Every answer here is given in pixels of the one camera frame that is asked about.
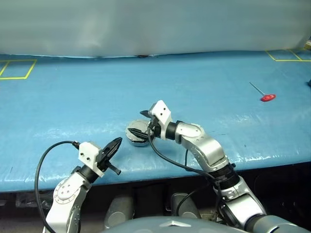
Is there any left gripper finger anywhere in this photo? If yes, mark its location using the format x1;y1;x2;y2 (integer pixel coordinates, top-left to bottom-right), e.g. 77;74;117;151
102;136;123;161
104;161;121;175

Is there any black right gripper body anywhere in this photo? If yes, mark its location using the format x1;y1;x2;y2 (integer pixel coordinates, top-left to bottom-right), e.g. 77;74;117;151
145;116;161;139

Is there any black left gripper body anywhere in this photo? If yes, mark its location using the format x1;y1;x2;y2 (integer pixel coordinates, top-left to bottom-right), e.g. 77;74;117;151
97;148;115;171

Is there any silver round motor end cover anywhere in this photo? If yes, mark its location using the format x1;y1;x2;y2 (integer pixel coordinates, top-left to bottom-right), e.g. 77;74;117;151
125;118;149;141

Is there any gray rounded cylinder shape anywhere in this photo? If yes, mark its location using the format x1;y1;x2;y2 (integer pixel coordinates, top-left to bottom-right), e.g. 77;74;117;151
170;193;201;219
104;196;136;229

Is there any gray robot torso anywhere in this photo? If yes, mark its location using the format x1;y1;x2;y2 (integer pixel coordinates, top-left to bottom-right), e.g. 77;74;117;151
102;216;251;233

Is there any black crumpled plastic film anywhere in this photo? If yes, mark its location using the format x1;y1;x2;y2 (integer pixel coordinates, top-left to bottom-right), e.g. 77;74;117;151
16;191;53;211

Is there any white plastic backdrop sheet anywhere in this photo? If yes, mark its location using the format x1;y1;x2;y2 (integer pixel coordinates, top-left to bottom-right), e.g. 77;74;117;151
0;0;311;58

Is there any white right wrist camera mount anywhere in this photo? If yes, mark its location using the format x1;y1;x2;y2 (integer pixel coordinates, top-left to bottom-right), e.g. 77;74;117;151
148;100;173;141

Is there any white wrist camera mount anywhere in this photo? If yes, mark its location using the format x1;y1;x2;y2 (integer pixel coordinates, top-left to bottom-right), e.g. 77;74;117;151
148;100;173;141
78;142;105;177

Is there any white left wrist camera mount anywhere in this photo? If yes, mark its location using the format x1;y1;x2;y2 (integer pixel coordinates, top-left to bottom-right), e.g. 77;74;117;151
78;142;105;177

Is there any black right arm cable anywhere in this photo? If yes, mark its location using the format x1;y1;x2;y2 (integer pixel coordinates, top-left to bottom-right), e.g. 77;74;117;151
147;118;223;221

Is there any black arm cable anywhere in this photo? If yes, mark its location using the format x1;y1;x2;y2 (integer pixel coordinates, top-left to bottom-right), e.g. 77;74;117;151
147;118;223;221
35;140;81;233

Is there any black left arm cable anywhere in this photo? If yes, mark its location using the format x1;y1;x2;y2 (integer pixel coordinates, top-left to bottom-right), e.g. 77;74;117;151
35;140;81;233

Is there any red T-handle hex key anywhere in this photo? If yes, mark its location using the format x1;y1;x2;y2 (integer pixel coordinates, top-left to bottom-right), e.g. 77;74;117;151
249;82;276;102

